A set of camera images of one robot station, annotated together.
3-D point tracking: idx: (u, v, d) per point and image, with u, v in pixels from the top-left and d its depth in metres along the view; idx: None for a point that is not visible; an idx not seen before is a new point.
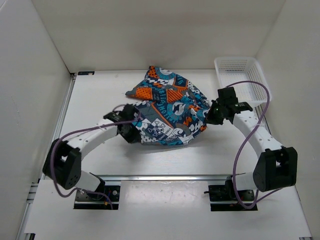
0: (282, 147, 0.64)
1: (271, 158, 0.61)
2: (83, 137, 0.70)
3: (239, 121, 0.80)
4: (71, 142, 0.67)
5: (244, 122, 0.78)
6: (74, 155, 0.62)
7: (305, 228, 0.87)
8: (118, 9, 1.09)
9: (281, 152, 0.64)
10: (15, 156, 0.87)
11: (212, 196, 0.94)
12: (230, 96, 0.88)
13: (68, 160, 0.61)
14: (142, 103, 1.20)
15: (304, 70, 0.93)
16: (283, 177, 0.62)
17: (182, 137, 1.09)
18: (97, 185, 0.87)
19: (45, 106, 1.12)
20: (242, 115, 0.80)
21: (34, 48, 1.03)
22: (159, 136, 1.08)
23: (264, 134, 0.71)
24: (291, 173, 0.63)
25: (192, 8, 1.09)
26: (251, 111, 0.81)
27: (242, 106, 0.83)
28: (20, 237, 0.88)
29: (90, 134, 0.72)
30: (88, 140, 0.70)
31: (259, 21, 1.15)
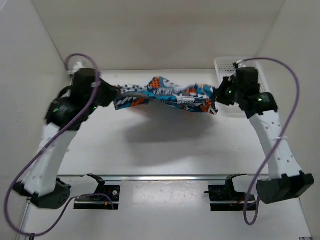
0: (301, 174, 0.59)
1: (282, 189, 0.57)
2: (36, 173, 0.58)
3: (258, 124, 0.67)
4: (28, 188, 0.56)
5: (265, 130, 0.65)
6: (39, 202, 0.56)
7: (306, 229, 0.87)
8: (119, 9, 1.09)
9: (297, 179, 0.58)
10: (15, 155, 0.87)
11: (212, 196, 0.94)
12: (251, 83, 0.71)
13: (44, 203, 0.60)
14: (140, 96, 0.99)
15: (304, 69, 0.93)
16: (289, 196, 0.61)
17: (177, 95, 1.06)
18: (95, 188, 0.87)
19: (45, 105, 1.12)
20: (263, 119, 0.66)
21: (34, 47, 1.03)
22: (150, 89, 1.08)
23: (284, 153, 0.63)
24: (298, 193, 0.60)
25: (192, 8, 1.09)
26: (277, 113, 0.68)
27: (267, 101, 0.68)
28: (20, 237, 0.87)
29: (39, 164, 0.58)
30: (43, 176, 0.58)
31: (259, 21, 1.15)
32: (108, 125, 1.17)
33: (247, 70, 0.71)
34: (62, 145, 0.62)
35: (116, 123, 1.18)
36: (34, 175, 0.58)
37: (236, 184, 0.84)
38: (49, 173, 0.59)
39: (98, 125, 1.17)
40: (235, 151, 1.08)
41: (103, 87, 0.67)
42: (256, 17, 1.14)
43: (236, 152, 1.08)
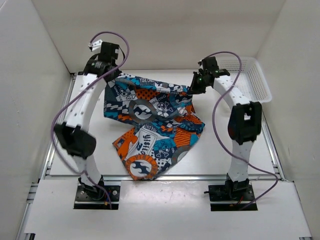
0: (251, 101, 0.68)
1: (241, 110, 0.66)
2: (77, 109, 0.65)
3: (218, 86, 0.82)
4: (69, 122, 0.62)
5: (222, 84, 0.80)
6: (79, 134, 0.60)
7: (305, 229, 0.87)
8: (118, 9, 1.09)
9: (249, 106, 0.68)
10: (15, 157, 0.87)
11: (212, 196, 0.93)
12: (212, 65, 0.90)
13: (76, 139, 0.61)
14: (130, 77, 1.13)
15: (304, 69, 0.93)
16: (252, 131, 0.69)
17: (156, 85, 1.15)
18: (99, 178, 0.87)
19: (45, 106, 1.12)
20: (220, 79, 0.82)
21: (34, 48, 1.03)
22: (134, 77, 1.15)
23: (237, 92, 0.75)
24: (258, 123, 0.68)
25: (192, 8, 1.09)
26: (229, 76, 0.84)
27: (222, 72, 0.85)
28: (20, 237, 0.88)
29: (83, 103, 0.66)
30: (84, 111, 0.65)
31: (259, 21, 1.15)
32: (106, 127, 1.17)
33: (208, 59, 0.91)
34: (96, 96, 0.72)
35: (116, 123, 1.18)
36: (75, 111, 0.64)
37: (232, 174, 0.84)
38: (88, 110, 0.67)
39: (99, 126, 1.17)
40: None
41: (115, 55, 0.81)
42: (255, 17, 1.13)
43: None
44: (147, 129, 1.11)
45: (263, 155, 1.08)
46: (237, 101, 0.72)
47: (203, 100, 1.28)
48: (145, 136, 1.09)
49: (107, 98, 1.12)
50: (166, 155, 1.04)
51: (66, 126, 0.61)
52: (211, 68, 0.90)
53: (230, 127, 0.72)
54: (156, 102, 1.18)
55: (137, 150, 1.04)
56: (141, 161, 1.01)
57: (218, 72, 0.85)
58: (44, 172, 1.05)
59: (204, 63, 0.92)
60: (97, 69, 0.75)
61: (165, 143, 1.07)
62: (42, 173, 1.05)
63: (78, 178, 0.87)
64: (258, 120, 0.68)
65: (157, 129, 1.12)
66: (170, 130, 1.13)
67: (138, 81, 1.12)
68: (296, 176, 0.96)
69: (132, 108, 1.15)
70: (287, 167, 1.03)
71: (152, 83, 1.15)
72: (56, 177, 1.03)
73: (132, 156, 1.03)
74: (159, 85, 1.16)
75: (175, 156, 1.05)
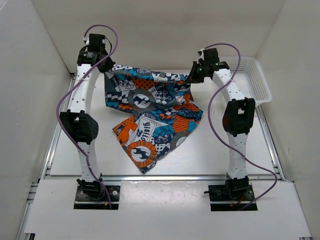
0: (246, 97, 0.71)
1: (234, 105, 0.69)
2: (78, 96, 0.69)
3: (216, 79, 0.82)
4: (72, 109, 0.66)
5: (220, 78, 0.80)
6: (85, 118, 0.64)
7: (305, 229, 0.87)
8: (118, 10, 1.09)
9: (244, 102, 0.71)
10: (15, 157, 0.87)
11: (212, 196, 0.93)
12: (212, 56, 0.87)
13: (82, 123, 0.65)
14: (127, 68, 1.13)
15: (304, 69, 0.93)
16: (244, 123, 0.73)
17: (154, 75, 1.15)
18: (99, 174, 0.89)
19: (45, 106, 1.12)
20: (220, 72, 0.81)
21: (34, 47, 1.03)
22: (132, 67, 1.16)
23: (233, 87, 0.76)
24: (250, 116, 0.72)
25: (192, 8, 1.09)
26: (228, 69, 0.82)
27: (221, 65, 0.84)
28: (20, 237, 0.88)
29: (82, 91, 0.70)
30: (85, 98, 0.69)
31: (259, 21, 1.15)
32: (106, 127, 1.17)
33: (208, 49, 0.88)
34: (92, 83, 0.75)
35: (116, 123, 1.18)
36: (77, 99, 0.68)
37: (231, 171, 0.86)
38: (88, 97, 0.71)
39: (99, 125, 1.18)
40: None
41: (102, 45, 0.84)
42: (255, 17, 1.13)
43: None
44: (146, 117, 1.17)
45: (263, 155, 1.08)
46: (233, 96, 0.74)
47: (203, 100, 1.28)
48: (145, 123, 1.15)
49: (107, 88, 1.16)
50: (165, 141, 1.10)
51: (71, 113, 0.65)
52: (211, 59, 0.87)
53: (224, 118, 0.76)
54: (155, 91, 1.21)
55: (137, 137, 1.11)
56: (141, 147, 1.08)
57: (217, 65, 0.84)
58: (44, 172, 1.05)
59: (204, 53, 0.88)
60: (90, 59, 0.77)
61: (164, 130, 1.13)
62: (42, 172, 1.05)
63: (78, 180, 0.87)
64: (251, 114, 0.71)
65: (156, 116, 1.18)
66: (170, 117, 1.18)
67: (135, 71, 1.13)
68: (296, 176, 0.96)
69: (131, 98, 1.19)
70: (287, 167, 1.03)
71: (149, 73, 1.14)
72: (56, 176, 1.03)
73: (133, 142, 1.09)
74: (156, 74, 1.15)
75: (174, 141, 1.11)
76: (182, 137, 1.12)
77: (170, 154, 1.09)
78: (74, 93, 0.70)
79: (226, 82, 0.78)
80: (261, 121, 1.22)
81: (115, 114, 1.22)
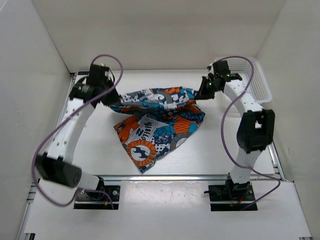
0: (263, 109, 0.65)
1: (251, 115, 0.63)
2: (60, 138, 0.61)
3: (228, 90, 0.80)
4: (49, 153, 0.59)
5: (233, 89, 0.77)
6: (62, 167, 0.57)
7: (305, 229, 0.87)
8: (118, 10, 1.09)
9: (261, 113, 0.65)
10: (15, 156, 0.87)
11: (212, 196, 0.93)
12: (223, 68, 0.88)
13: (58, 172, 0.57)
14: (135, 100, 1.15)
15: (304, 69, 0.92)
16: (263, 138, 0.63)
17: (163, 103, 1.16)
18: (96, 183, 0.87)
19: (45, 106, 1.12)
20: (231, 84, 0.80)
21: (34, 47, 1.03)
22: (140, 98, 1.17)
23: (248, 98, 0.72)
24: (269, 132, 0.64)
25: (192, 8, 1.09)
26: (240, 81, 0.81)
27: (233, 76, 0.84)
28: (20, 237, 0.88)
29: (66, 132, 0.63)
30: (67, 140, 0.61)
31: (259, 21, 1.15)
32: (106, 127, 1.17)
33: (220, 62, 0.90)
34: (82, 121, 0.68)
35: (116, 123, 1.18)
36: (58, 141, 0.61)
37: (234, 176, 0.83)
38: (72, 139, 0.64)
39: (98, 125, 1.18)
40: (235, 151, 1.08)
41: (102, 77, 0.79)
42: (255, 17, 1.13)
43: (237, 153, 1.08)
44: (148, 117, 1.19)
45: (263, 154, 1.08)
46: (249, 106, 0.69)
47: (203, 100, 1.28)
48: (146, 123, 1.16)
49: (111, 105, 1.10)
50: (165, 141, 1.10)
51: (47, 159, 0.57)
52: (222, 71, 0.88)
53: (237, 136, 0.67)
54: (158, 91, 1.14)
55: (138, 136, 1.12)
56: (141, 146, 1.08)
57: (229, 76, 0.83)
58: None
59: (215, 66, 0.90)
60: (84, 93, 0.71)
61: (165, 130, 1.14)
62: None
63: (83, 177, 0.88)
64: (270, 129, 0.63)
65: (158, 117, 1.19)
66: (171, 118, 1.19)
67: (144, 102, 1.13)
68: (296, 176, 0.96)
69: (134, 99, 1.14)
70: (287, 167, 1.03)
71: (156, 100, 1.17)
72: None
73: (133, 141, 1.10)
74: (165, 102, 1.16)
75: (174, 141, 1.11)
76: (182, 138, 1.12)
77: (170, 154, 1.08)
78: (58, 133, 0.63)
79: (239, 93, 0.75)
80: None
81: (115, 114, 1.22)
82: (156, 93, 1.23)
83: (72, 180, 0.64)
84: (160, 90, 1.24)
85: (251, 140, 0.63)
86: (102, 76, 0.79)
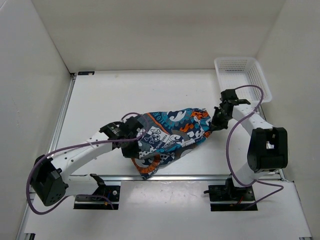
0: (274, 127, 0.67)
1: (262, 136, 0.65)
2: (71, 155, 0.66)
3: (237, 112, 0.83)
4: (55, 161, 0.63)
5: (241, 111, 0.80)
6: (54, 179, 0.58)
7: (305, 229, 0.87)
8: (118, 10, 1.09)
9: (272, 132, 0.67)
10: (15, 157, 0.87)
11: (212, 196, 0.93)
12: (231, 96, 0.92)
13: (48, 181, 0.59)
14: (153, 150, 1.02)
15: (304, 69, 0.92)
16: (275, 158, 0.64)
17: (180, 141, 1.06)
18: (96, 188, 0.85)
19: (45, 106, 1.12)
20: (239, 107, 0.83)
21: (34, 48, 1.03)
22: (155, 146, 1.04)
23: (258, 119, 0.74)
24: (283, 151, 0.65)
25: (192, 8, 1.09)
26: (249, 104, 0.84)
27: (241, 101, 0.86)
28: (20, 237, 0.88)
29: (78, 153, 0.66)
30: (74, 160, 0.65)
31: (259, 21, 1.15)
32: None
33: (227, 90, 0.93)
34: (98, 151, 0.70)
35: None
36: (68, 156, 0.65)
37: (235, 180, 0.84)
38: (79, 162, 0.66)
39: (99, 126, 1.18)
40: (235, 151, 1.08)
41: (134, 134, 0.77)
42: (255, 18, 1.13)
43: (237, 153, 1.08)
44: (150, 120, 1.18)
45: None
46: (258, 125, 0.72)
47: (203, 100, 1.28)
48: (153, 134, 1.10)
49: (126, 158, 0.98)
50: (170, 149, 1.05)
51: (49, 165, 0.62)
52: (230, 98, 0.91)
53: (250, 159, 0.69)
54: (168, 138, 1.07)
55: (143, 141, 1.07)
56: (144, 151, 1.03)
57: (236, 101, 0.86)
58: None
59: (223, 94, 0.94)
60: (111, 134, 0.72)
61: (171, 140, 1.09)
62: None
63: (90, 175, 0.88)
64: (283, 148, 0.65)
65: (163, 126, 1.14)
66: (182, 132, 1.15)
67: (161, 148, 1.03)
68: (296, 176, 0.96)
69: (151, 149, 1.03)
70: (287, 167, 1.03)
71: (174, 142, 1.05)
72: None
73: None
74: (182, 140, 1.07)
75: (179, 151, 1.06)
76: (188, 147, 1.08)
77: None
78: (73, 149, 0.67)
79: (248, 113, 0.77)
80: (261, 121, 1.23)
81: (115, 114, 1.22)
82: (171, 132, 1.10)
83: (51, 199, 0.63)
84: (174, 128, 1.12)
85: (266, 163, 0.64)
86: (135, 131, 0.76)
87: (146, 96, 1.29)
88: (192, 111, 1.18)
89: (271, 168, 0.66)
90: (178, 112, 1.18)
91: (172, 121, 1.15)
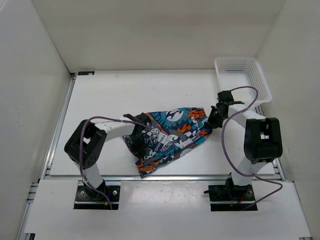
0: (267, 117, 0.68)
1: (255, 124, 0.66)
2: (109, 124, 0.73)
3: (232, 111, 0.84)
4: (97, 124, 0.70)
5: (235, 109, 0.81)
6: (100, 135, 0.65)
7: (305, 228, 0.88)
8: (118, 10, 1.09)
9: (266, 122, 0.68)
10: (15, 157, 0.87)
11: (212, 196, 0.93)
12: (227, 98, 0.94)
13: (94, 138, 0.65)
14: (152, 155, 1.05)
15: (304, 70, 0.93)
16: (270, 147, 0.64)
17: (178, 143, 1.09)
18: (99, 184, 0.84)
19: (45, 106, 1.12)
20: (234, 106, 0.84)
21: (34, 48, 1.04)
22: (154, 148, 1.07)
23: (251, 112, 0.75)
24: (277, 140, 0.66)
25: (192, 8, 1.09)
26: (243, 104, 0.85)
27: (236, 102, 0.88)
28: (20, 237, 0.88)
29: (115, 124, 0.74)
30: (113, 128, 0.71)
31: (259, 21, 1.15)
32: None
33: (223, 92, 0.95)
34: (123, 129, 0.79)
35: None
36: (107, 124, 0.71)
37: (235, 177, 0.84)
38: (112, 132, 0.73)
39: None
40: (235, 151, 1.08)
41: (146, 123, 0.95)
42: (255, 18, 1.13)
43: (236, 152, 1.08)
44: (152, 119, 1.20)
45: None
46: (252, 118, 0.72)
47: (203, 100, 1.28)
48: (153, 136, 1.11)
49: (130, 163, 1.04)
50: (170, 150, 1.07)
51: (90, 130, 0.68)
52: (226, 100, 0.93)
53: (246, 149, 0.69)
54: (168, 140, 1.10)
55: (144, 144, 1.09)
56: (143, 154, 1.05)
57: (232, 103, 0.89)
58: (44, 172, 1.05)
59: (219, 95, 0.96)
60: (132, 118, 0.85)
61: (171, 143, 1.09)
62: (42, 172, 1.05)
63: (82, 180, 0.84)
64: (277, 138, 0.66)
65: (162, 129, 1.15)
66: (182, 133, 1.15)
67: (160, 152, 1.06)
68: (296, 176, 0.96)
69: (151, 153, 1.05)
70: (287, 167, 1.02)
71: (172, 145, 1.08)
72: (56, 177, 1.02)
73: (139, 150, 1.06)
74: (179, 141, 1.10)
75: (178, 150, 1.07)
76: (187, 147, 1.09)
77: None
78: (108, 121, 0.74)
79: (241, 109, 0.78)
80: None
81: (115, 114, 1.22)
82: (169, 132, 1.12)
83: (89, 162, 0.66)
84: (172, 128, 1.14)
85: (261, 151, 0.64)
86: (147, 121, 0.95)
87: (146, 96, 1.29)
88: (189, 111, 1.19)
89: (267, 158, 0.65)
90: (175, 112, 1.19)
91: (169, 121, 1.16)
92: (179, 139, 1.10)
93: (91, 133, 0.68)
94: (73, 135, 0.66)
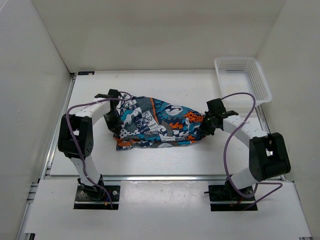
0: (269, 134, 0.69)
1: (260, 144, 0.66)
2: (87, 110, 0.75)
3: (228, 124, 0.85)
4: (77, 115, 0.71)
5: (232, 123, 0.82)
6: (86, 121, 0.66)
7: (305, 229, 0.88)
8: (118, 10, 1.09)
9: (269, 139, 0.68)
10: (15, 156, 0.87)
11: (212, 196, 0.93)
12: (218, 107, 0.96)
13: (82, 126, 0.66)
14: (134, 132, 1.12)
15: (304, 69, 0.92)
16: (277, 164, 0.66)
17: (162, 134, 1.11)
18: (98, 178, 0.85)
19: (45, 106, 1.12)
20: (229, 119, 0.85)
21: (35, 48, 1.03)
22: (140, 129, 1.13)
23: (250, 127, 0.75)
24: (284, 157, 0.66)
25: (192, 8, 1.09)
26: (237, 115, 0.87)
27: (229, 113, 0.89)
28: (20, 237, 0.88)
29: (92, 107, 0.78)
30: (93, 111, 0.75)
31: (259, 21, 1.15)
32: (105, 127, 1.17)
33: (213, 102, 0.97)
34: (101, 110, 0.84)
35: None
36: (86, 111, 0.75)
37: (234, 177, 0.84)
38: (94, 115, 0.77)
39: (98, 126, 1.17)
40: (235, 151, 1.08)
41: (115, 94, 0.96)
42: (255, 17, 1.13)
43: (236, 153, 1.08)
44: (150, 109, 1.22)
45: None
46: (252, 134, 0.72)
47: (202, 100, 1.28)
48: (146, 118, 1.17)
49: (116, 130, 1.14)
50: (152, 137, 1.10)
51: (74, 121, 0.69)
52: (217, 111, 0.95)
53: (253, 168, 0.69)
54: (155, 127, 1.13)
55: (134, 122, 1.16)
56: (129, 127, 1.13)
57: (225, 114, 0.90)
58: (44, 172, 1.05)
59: (209, 105, 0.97)
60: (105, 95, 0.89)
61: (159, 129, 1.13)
62: (42, 172, 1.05)
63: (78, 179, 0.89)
64: (282, 154, 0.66)
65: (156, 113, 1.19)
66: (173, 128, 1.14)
67: (142, 134, 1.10)
68: (296, 176, 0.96)
69: (134, 132, 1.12)
70: None
71: (156, 133, 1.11)
72: (56, 177, 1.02)
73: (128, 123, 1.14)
74: (164, 134, 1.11)
75: (158, 141, 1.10)
76: (167, 143, 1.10)
77: (170, 153, 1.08)
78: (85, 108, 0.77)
79: (239, 124, 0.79)
80: (261, 122, 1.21)
81: None
82: (160, 122, 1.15)
83: (88, 149, 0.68)
84: (165, 120, 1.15)
85: (270, 171, 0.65)
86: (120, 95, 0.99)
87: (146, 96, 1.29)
88: (189, 112, 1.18)
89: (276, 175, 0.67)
90: (175, 108, 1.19)
91: (166, 113, 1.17)
92: (164, 132, 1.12)
93: (76, 123, 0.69)
94: (61, 133, 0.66)
